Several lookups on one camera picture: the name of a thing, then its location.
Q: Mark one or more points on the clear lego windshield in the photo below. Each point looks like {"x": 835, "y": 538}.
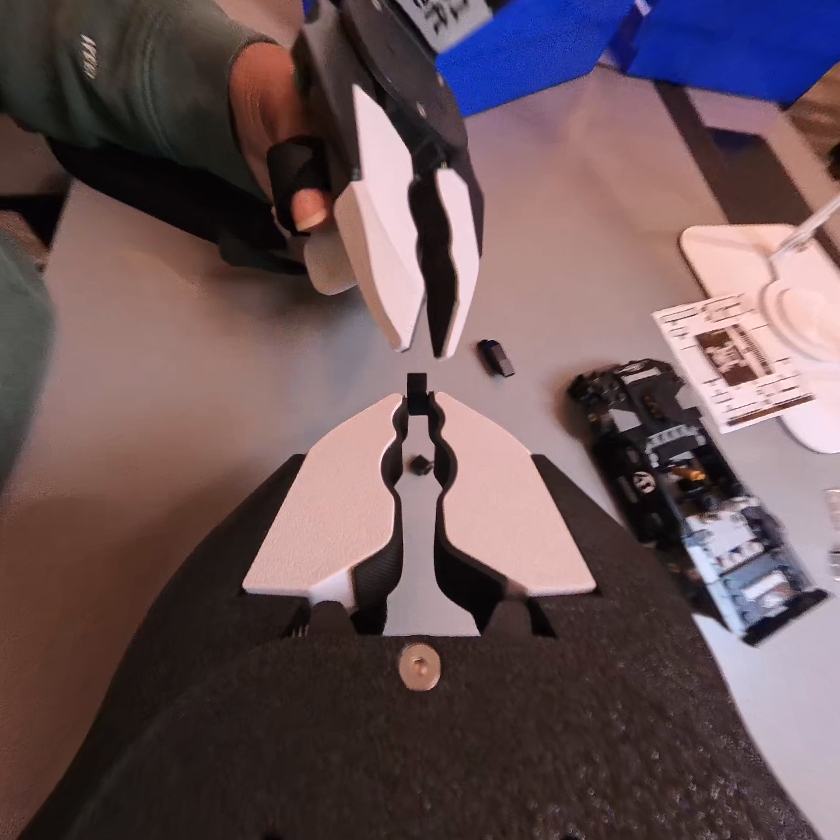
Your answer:
{"x": 834, "y": 532}

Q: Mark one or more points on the black lego car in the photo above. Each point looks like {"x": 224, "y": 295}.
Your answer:
{"x": 696, "y": 499}

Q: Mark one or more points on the sticker sheet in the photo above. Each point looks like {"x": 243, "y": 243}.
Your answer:
{"x": 735, "y": 361}

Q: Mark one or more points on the blue storage bin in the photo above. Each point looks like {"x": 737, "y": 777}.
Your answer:
{"x": 735, "y": 46}
{"x": 538, "y": 53}

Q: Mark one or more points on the long black lego piece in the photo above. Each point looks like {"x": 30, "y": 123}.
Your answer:
{"x": 495, "y": 357}

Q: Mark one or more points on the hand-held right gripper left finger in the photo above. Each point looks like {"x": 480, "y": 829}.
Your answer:
{"x": 328, "y": 519}

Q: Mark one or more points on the white booklet stand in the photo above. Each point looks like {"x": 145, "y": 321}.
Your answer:
{"x": 788, "y": 302}

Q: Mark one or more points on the small black lego piece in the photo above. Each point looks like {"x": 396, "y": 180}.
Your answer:
{"x": 421, "y": 465}
{"x": 418, "y": 394}

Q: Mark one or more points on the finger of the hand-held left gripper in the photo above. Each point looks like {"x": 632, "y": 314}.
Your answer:
{"x": 381, "y": 223}
{"x": 457, "y": 250}

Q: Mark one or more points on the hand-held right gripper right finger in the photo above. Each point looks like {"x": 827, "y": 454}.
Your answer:
{"x": 519, "y": 519}

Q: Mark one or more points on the person's left hand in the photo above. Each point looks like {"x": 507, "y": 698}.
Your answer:
{"x": 269, "y": 105}

